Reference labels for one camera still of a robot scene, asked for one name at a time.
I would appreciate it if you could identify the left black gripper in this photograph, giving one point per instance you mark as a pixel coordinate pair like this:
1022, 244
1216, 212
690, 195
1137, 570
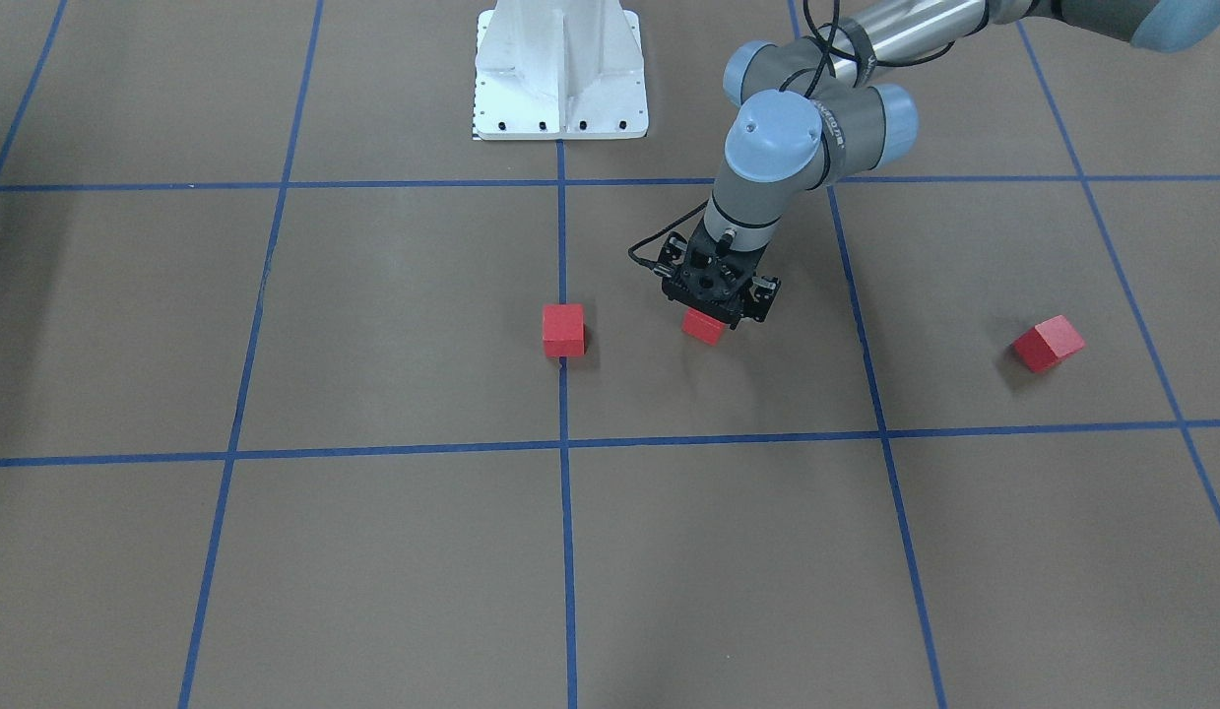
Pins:
764, 296

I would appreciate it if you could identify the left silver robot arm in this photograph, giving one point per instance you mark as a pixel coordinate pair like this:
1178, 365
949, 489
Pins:
813, 112

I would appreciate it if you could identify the white pedestal column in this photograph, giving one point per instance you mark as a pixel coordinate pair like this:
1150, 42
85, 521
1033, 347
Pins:
559, 71

